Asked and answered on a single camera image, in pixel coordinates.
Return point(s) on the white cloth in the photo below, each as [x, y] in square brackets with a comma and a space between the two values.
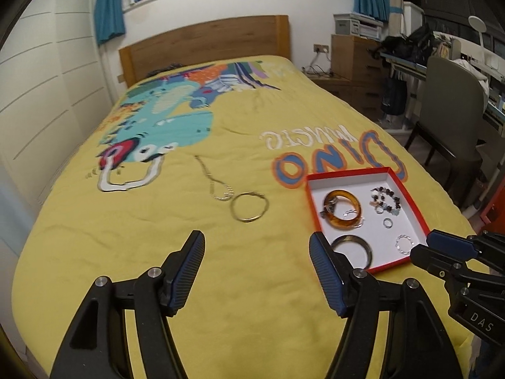
[471, 69]

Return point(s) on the dark blue hanging bag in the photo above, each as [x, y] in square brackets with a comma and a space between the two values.
[393, 96]

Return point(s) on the white desk lamp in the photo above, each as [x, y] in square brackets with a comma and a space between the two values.
[475, 23]

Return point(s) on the low wooden nightstand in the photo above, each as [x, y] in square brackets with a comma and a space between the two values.
[355, 94]

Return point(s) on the dark olive bangle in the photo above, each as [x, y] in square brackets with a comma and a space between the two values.
[369, 250]

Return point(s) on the grey-green chair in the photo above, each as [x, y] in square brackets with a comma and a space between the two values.
[453, 110]

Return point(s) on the wooden drawer cabinet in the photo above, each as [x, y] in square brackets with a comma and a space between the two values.
[351, 57]

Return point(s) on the silver charm pendant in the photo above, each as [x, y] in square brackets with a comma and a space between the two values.
[328, 210]

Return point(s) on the cluttered desk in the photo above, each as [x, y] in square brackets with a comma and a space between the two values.
[408, 67]

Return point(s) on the white panelled wardrobe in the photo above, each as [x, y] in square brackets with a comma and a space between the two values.
[47, 67]

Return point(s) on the yellow printed blanket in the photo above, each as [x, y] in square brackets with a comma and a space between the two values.
[244, 134]

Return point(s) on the wall socket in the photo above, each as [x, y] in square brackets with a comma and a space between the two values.
[321, 48]

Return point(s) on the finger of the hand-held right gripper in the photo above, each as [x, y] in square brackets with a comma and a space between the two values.
[430, 262]
[449, 243]

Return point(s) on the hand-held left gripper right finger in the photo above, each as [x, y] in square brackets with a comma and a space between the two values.
[325, 276]

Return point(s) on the wooden headboard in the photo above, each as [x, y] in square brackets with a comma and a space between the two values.
[205, 43]

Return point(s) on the black bag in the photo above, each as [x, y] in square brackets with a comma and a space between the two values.
[410, 43]

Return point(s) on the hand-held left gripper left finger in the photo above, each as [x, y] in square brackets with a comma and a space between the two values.
[187, 276]

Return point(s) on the thin gold bangle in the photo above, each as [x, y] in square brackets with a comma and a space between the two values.
[232, 209]

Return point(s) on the amber resin bangle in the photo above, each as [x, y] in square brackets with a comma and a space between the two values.
[343, 194]

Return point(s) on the red stool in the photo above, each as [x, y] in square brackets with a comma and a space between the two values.
[495, 213]

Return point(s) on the white printer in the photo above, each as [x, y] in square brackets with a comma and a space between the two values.
[355, 25]

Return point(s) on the red shallow box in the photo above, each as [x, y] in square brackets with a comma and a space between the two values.
[410, 221]

